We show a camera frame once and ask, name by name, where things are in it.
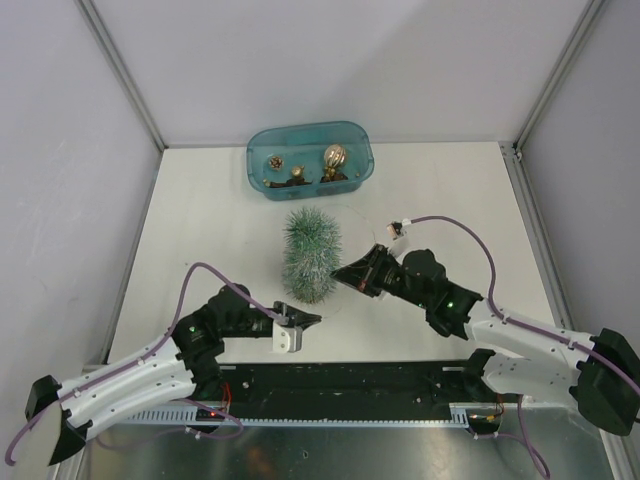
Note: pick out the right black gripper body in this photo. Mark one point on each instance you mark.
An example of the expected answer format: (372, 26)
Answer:
(382, 274)

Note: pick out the right aluminium corner post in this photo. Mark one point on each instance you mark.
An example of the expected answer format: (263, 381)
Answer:
(577, 40)

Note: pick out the grey slotted cable duct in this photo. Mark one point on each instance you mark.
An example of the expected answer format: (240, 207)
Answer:
(198, 417)

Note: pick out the small pine cone ornament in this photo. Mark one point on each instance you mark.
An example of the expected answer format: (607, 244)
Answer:
(276, 163)

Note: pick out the teal plastic container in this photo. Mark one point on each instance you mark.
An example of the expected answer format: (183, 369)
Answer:
(304, 145)

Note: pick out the left aluminium corner post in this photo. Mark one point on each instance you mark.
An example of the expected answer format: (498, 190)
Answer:
(117, 64)

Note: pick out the aluminium corner post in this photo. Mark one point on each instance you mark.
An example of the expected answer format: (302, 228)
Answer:
(117, 64)
(577, 40)

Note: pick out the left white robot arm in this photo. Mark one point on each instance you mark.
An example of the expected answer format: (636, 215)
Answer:
(181, 364)

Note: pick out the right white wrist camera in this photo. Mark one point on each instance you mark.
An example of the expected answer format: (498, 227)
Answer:
(398, 231)

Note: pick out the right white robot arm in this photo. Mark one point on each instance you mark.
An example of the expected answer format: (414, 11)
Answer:
(598, 375)

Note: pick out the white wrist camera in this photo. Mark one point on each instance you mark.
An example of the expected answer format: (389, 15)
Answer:
(398, 231)
(286, 328)

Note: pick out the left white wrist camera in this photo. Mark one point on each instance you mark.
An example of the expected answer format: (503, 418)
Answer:
(286, 328)

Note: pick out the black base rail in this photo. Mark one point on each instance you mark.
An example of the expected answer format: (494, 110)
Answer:
(387, 389)

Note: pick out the gold striped bauble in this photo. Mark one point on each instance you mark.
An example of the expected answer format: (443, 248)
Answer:
(335, 156)

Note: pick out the small frosted christmas tree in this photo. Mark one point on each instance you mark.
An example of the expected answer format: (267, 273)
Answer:
(312, 251)

